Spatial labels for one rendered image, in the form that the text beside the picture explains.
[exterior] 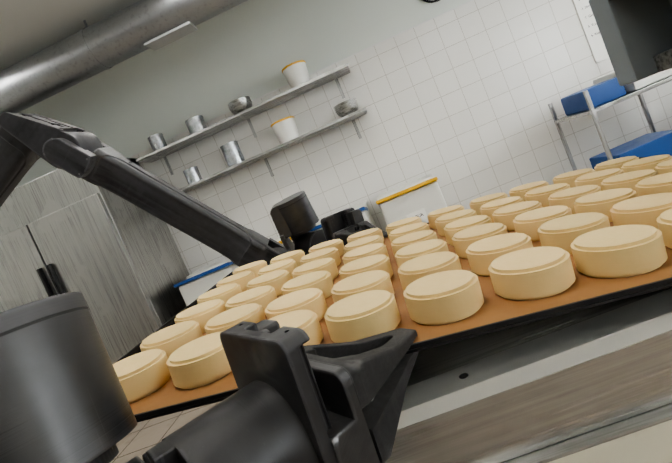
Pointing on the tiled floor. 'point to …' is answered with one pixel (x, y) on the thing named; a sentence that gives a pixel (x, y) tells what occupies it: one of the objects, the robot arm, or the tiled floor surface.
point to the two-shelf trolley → (598, 119)
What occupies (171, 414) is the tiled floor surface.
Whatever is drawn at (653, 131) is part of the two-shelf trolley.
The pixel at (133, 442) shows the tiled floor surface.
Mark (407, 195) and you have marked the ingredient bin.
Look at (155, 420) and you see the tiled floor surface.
